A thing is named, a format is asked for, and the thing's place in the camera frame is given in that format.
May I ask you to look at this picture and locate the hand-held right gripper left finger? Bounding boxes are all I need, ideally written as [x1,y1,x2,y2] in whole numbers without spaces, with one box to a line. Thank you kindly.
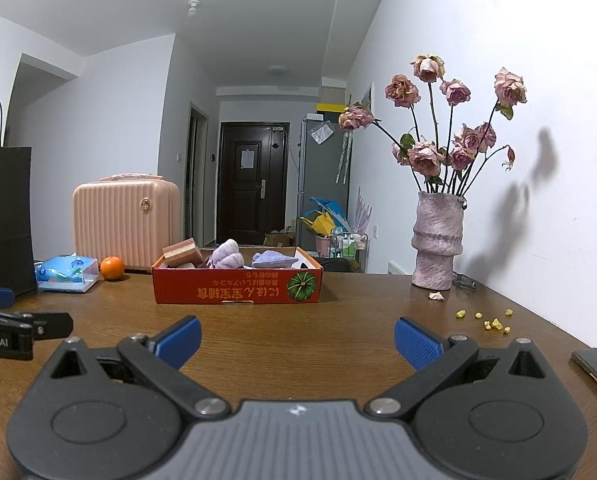
[48,316,232,422]

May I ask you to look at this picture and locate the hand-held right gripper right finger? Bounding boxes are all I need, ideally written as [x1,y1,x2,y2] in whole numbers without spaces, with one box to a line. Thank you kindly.
[367,316,550,422]

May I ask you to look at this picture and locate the red cardboard box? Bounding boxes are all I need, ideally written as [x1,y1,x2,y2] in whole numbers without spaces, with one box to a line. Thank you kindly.
[152,246,324,305]

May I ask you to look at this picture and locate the pink layered sponge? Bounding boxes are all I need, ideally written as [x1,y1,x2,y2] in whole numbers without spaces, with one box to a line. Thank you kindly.
[162,238,202,267]

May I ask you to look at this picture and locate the lilac fluffy towel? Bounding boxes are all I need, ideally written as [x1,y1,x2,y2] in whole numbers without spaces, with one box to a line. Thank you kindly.
[209,239,245,268]

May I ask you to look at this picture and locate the grey purple cloth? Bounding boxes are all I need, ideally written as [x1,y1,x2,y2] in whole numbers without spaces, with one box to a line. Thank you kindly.
[252,250,299,268]

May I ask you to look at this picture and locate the blue tissue box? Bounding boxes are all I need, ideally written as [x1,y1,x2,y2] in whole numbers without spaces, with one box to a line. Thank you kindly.
[35,255,100,293]

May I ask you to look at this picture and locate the scattered yellow crumbs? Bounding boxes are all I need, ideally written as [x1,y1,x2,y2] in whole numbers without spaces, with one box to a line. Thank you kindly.
[455,307,514,335]

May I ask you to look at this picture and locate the orange fruit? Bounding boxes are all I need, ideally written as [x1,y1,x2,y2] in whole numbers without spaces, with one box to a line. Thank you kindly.
[100,256,125,281]

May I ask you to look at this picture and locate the black paper bag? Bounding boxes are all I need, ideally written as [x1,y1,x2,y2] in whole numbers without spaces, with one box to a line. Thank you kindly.
[0,96,38,297]

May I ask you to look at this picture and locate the pink textured vase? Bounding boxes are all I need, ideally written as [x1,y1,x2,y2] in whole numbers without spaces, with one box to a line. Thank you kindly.
[411,191,466,291]

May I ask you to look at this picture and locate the trolley cart with bottles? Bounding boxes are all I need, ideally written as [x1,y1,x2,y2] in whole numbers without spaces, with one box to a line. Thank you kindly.
[329,226,369,261]

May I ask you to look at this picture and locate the pink ribbed suitcase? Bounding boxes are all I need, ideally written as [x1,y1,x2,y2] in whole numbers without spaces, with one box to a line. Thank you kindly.
[72,174,182,272]

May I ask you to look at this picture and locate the purple dried flower bunch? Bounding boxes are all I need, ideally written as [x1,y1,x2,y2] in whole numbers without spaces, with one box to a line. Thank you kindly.
[355,187,374,233]

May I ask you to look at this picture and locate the yellow watering can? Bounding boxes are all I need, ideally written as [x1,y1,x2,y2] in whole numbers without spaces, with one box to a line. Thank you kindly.
[301,214,335,236]

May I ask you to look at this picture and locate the dark framed side door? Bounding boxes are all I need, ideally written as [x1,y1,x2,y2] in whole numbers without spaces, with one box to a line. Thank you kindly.
[184,102,210,246]

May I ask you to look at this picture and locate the dark brown entrance door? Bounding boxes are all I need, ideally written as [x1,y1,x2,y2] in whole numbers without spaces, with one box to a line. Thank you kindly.
[216,121,290,246]

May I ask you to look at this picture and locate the blue folding stool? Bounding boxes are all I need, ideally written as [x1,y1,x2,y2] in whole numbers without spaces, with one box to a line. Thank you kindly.
[308,197,349,228]

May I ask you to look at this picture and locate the bunch of dried pink roses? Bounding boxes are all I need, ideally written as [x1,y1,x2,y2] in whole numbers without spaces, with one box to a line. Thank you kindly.
[338,53,529,196]

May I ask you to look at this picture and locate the grey refrigerator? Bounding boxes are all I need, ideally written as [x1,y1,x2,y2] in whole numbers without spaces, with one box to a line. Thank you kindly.
[296,116,354,241]

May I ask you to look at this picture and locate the folded clear umbrella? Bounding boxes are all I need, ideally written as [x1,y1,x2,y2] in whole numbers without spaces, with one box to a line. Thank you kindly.
[335,130,354,186]

